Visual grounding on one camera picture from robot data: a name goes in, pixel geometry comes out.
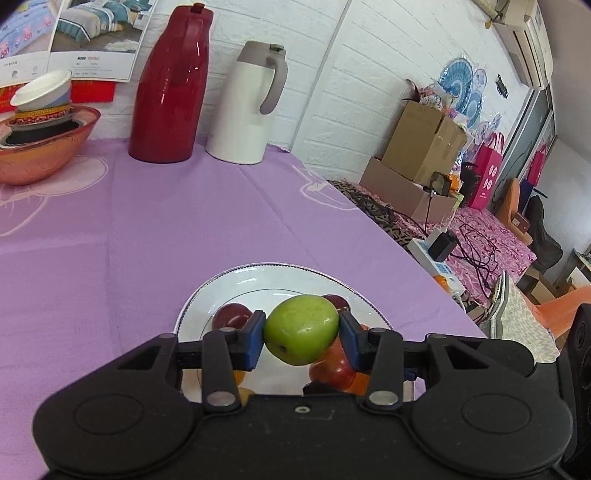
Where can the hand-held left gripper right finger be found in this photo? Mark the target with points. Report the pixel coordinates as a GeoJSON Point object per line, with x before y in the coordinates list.
{"type": "Point", "coordinates": [349, 344]}

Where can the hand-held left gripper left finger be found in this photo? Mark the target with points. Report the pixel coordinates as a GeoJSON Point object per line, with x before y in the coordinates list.
{"type": "Point", "coordinates": [253, 344]}

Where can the bright red apple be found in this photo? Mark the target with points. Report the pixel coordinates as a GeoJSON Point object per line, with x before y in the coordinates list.
{"type": "Point", "coordinates": [334, 371]}

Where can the large orange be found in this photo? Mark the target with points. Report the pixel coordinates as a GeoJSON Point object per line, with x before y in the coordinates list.
{"type": "Point", "coordinates": [362, 384]}

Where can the green apple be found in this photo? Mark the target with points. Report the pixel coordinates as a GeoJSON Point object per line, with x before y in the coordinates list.
{"type": "Point", "coordinates": [300, 330]}

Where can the white plate with dark rim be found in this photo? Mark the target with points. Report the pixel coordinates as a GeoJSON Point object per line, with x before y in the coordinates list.
{"type": "Point", "coordinates": [207, 304]}

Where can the grey patterned cloth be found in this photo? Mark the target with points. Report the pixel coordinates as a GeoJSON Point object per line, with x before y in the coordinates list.
{"type": "Point", "coordinates": [521, 318]}

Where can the white power strip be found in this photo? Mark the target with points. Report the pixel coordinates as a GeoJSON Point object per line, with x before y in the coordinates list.
{"type": "Point", "coordinates": [418, 249]}

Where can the black chair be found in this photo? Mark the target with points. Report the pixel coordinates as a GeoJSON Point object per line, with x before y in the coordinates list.
{"type": "Point", "coordinates": [545, 235]}

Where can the black power adapter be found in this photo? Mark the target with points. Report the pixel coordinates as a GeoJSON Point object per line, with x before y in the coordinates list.
{"type": "Point", "coordinates": [442, 246]}

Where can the leopard print blanket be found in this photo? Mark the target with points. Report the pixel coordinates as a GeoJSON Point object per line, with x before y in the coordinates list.
{"type": "Point", "coordinates": [369, 207]}

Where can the purple tablecloth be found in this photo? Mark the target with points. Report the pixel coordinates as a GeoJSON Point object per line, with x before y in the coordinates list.
{"type": "Point", "coordinates": [138, 254]}

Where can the pink floral blanket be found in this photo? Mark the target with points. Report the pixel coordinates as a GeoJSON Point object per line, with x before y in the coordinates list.
{"type": "Point", "coordinates": [498, 240]}

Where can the flat cardboard box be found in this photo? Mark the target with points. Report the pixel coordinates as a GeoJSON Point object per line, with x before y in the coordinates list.
{"type": "Point", "coordinates": [397, 189]}

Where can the pink gift bag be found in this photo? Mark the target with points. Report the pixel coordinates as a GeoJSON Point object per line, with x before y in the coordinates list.
{"type": "Point", "coordinates": [538, 166]}
{"type": "Point", "coordinates": [485, 175]}

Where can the large cardboard box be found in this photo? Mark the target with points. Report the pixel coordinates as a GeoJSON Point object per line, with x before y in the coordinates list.
{"type": "Point", "coordinates": [425, 138]}

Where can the white thermos jug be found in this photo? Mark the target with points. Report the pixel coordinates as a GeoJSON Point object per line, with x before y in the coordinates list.
{"type": "Point", "coordinates": [240, 115]}

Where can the red thermos jug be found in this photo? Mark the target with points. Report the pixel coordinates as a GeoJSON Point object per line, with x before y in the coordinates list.
{"type": "Point", "coordinates": [171, 92]}

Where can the orange-brown glass bowl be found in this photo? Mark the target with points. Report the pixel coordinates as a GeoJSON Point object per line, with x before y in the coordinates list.
{"type": "Point", "coordinates": [41, 157]}

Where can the red paper sheet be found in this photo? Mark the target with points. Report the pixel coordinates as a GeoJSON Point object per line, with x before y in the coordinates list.
{"type": "Point", "coordinates": [92, 92]}

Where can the stack of patterned bowls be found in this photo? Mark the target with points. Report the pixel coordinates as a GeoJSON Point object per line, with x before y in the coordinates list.
{"type": "Point", "coordinates": [37, 122]}

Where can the white air conditioner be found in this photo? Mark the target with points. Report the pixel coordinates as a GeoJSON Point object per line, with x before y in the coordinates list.
{"type": "Point", "coordinates": [526, 41]}

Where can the white paper bowl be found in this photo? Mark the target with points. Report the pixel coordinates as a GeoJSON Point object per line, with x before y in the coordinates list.
{"type": "Point", "coordinates": [44, 90]}

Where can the white wall pipe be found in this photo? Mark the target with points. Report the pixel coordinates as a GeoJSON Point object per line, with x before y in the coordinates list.
{"type": "Point", "coordinates": [323, 69]}

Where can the blue fan wall decoration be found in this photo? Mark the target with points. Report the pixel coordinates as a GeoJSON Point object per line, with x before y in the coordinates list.
{"type": "Point", "coordinates": [459, 85]}

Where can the wall poster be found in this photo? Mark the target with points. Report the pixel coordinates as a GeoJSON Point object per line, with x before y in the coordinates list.
{"type": "Point", "coordinates": [92, 41]}

